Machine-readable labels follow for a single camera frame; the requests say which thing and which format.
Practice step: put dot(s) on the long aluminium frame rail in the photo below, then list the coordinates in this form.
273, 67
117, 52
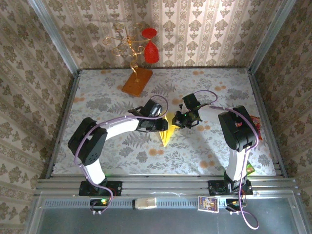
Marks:
165, 185

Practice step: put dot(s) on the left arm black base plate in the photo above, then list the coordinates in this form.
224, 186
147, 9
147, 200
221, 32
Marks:
117, 188

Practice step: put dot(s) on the beige tape piece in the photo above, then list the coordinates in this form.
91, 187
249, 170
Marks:
146, 203

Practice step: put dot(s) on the small circuit board with LED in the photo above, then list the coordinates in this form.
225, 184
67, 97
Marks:
235, 203
98, 202

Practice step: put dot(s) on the aluminium side rail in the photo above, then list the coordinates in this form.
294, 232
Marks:
260, 97
65, 109

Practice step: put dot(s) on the small green packet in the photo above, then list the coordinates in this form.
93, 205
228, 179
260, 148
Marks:
250, 169

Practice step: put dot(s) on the playing card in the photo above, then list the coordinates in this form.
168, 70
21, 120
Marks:
208, 203

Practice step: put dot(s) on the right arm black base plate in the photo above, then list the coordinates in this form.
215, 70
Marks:
213, 187

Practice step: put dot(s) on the red wine glass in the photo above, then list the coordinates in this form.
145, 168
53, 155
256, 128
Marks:
151, 52

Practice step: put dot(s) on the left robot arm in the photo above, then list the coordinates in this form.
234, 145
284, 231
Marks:
87, 143

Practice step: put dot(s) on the aluminium corner post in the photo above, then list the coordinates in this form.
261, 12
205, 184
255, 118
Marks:
270, 36
54, 36

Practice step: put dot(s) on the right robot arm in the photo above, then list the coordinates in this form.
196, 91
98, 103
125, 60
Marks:
236, 126

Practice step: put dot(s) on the grey metal tray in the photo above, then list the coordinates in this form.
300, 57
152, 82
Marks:
158, 221

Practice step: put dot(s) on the yellow paper sheet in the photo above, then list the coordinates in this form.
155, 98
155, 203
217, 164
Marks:
167, 137

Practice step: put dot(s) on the floral tablecloth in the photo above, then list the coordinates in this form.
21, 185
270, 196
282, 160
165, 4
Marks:
170, 158

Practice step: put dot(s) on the colourful snack bag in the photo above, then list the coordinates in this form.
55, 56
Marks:
256, 120

